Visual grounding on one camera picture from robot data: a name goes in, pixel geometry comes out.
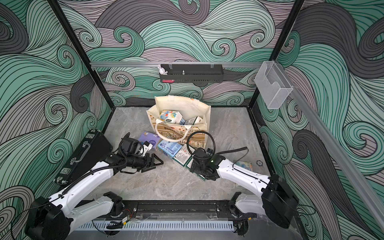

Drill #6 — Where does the black hard carry case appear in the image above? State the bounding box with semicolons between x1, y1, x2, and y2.
54;130;113;187

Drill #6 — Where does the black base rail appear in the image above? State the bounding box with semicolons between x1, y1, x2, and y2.
56;199;298;220

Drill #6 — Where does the purple tissue pack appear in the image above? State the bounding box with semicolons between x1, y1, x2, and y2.
138;131;163;151

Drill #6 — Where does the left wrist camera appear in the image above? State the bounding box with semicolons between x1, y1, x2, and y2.
139;142;153;157

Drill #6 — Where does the green barcode tissue pack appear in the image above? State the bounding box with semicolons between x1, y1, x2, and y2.
186;159;206;181

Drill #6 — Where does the floral canvas tote bag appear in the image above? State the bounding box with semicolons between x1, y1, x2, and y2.
147;96;211;149

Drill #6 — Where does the blue cartoon tissue pack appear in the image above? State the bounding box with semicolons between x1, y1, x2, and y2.
235;161;253;172

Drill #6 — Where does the clear plastic wall bin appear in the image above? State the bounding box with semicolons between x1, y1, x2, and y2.
255;61;293;110

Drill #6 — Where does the light blue tissue pack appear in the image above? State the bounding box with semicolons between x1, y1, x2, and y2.
157;140;183;158

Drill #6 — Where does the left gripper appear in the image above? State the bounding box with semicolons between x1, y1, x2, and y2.
126;153;164;172

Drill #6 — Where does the white bunny figurine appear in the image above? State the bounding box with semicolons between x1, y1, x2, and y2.
158;65;168;75

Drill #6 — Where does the green white tissue pack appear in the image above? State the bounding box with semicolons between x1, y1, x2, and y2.
173;145;191;167

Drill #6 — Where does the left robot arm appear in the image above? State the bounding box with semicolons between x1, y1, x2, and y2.
25;153;164;240

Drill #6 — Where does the white cable duct strip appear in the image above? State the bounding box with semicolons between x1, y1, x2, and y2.
77;220;235;232

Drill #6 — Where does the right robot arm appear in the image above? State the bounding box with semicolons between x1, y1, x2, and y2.
188;148;299;229

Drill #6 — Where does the colourful splash tissue pack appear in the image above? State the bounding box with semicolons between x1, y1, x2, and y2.
160;110;184;125

